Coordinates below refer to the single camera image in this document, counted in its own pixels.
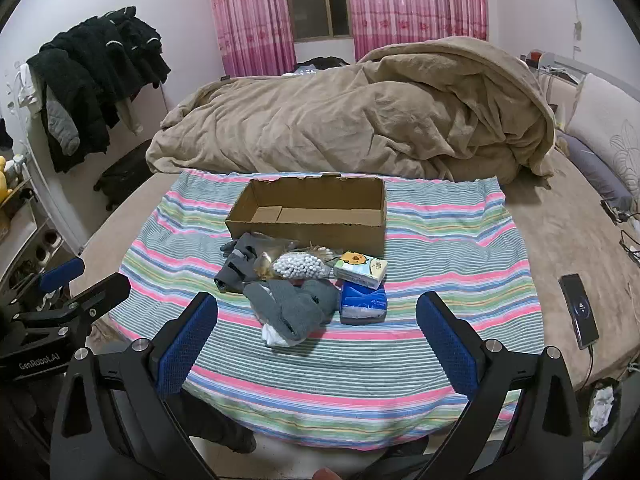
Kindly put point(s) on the brown cardboard box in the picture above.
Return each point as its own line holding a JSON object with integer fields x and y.
{"x": 345, "y": 235}

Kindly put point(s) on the grey quilted garment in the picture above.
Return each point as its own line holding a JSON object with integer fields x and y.
{"x": 62, "y": 130}

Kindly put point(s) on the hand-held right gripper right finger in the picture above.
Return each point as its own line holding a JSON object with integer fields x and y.
{"x": 447, "y": 345}

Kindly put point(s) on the pink floral curtain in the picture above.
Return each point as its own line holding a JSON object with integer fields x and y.
{"x": 415, "y": 5}
{"x": 250, "y": 20}

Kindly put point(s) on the black smartphone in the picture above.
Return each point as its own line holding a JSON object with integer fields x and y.
{"x": 580, "y": 310}

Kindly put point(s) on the white hanging garment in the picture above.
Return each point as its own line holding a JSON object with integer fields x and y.
{"x": 27, "y": 87}

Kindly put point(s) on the black cap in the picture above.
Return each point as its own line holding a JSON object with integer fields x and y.
{"x": 4, "y": 132}

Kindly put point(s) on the bed with beige sheet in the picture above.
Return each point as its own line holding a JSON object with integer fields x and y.
{"x": 540, "y": 240}

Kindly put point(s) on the white patterned pillow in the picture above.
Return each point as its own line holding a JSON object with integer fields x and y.
{"x": 610, "y": 130}

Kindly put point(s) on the cartoon print tissue pack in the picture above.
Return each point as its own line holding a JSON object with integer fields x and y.
{"x": 360, "y": 270}

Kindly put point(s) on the white bed headboard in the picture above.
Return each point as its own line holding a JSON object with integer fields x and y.
{"x": 562, "y": 100}

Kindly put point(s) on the yellow plush toy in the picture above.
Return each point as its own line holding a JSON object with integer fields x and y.
{"x": 7, "y": 180}

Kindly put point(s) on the dark grey glove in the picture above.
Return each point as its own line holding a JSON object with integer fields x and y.
{"x": 237, "y": 265}

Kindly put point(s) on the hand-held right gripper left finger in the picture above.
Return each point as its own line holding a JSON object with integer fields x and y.
{"x": 187, "y": 340}

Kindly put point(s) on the clear bag of brown bits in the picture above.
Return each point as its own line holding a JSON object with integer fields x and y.
{"x": 261, "y": 267}

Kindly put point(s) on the black suitcase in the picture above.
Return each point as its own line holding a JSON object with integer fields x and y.
{"x": 125, "y": 175}

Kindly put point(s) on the trash bin with white bag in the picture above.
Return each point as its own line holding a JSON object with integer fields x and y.
{"x": 602, "y": 405}

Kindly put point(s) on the window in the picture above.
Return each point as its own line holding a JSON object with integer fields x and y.
{"x": 320, "y": 0}

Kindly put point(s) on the clear bag of white beads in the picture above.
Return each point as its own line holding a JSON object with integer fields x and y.
{"x": 300, "y": 265}

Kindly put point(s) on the blue tissue pack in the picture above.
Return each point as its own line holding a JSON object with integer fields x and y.
{"x": 362, "y": 305}

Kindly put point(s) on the striped cloth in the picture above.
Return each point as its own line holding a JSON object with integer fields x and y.
{"x": 350, "y": 375}

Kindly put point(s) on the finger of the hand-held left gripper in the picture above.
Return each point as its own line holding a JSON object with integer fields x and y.
{"x": 100, "y": 295}
{"x": 60, "y": 272}

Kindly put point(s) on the storage shelf rack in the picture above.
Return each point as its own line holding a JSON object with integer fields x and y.
{"x": 30, "y": 240}

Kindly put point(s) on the dark bag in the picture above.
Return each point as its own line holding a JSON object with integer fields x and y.
{"x": 320, "y": 65}

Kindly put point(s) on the grey fleece sock pair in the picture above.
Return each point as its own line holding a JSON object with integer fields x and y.
{"x": 295, "y": 310}

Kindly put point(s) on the beige blanket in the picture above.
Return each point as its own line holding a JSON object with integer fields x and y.
{"x": 325, "y": 120}

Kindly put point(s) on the grey pillow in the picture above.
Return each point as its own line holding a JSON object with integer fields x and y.
{"x": 595, "y": 170}

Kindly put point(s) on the black jackets on rack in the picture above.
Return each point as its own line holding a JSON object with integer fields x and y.
{"x": 85, "y": 75}

